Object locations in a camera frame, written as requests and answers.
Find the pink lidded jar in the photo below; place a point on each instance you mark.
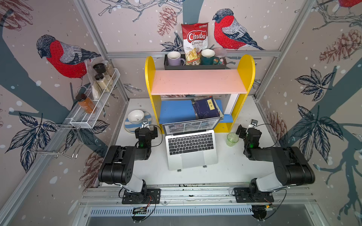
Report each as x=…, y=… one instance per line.
x=220, y=56

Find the white wire spice rack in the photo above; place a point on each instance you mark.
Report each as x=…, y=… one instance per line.
x=96, y=97

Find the orange spice jar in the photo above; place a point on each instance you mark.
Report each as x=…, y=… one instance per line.
x=85, y=102

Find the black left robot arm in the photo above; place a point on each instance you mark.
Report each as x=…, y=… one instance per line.
x=118, y=164

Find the purple mug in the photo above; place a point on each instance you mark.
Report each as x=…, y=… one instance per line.
x=175, y=59

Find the yellow pink blue shelf unit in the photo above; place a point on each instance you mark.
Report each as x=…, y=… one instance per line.
x=197, y=82

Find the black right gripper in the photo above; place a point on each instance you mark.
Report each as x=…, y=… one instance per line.
x=242, y=131

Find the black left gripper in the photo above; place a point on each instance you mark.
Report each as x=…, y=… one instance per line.
x=153, y=133

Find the silver laptop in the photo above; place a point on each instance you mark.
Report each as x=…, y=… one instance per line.
x=191, y=143

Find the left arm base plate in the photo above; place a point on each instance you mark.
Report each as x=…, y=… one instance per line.
x=151, y=196

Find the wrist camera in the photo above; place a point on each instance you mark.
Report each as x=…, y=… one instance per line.
x=145, y=123
x=253, y=123

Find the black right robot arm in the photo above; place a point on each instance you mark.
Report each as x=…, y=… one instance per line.
x=290, y=166

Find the black lid spice jar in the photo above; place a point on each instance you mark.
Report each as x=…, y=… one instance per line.
x=100, y=68

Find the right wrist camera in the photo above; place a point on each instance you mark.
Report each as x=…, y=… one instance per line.
x=253, y=123

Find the clear spice jar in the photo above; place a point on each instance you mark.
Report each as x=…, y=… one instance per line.
x=109, y=68

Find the grey white book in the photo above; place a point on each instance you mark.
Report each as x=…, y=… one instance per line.
x=231, y=103

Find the beige spice jar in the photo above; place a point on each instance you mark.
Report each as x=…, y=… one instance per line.
x=102, y=82

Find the green mug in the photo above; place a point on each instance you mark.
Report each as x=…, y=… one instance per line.
x=208, y=57

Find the black tray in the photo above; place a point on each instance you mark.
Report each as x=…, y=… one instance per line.
x=198, y=67

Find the navy blue book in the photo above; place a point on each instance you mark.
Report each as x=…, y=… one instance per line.
x=205, y=108

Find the white bowl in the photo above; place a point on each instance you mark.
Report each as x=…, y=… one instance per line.
x=136, y=116

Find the green glass cup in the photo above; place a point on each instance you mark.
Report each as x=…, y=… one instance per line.
x=232, y=139

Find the wire hook rack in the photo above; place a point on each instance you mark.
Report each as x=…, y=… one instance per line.
x=66, y=142

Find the red chuba chips bag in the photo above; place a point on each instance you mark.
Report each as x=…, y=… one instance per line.
x=195, y=39

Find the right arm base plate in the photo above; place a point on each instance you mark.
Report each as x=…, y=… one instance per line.
x=245, y=195

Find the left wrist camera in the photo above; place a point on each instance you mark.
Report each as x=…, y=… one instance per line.
x=145, y=123

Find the blue striped plate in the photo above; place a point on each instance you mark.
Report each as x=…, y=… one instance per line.
x=130, y=127

